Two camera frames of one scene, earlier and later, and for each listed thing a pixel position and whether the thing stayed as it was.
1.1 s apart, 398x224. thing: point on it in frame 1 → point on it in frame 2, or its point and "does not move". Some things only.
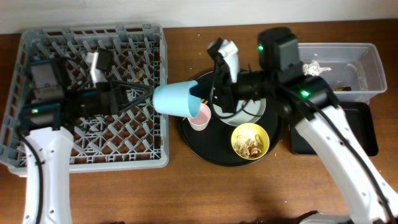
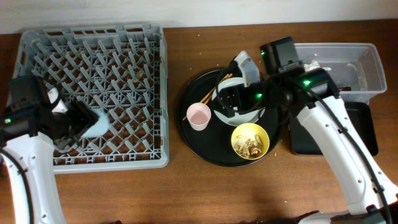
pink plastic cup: (201, 122) does not move
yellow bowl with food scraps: (250, 141) does not move
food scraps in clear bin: (345, 88) does not move
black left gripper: (110, 96) → (89, 118)
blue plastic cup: (176, 99) → (101, 127)
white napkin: (313, 68) does not move
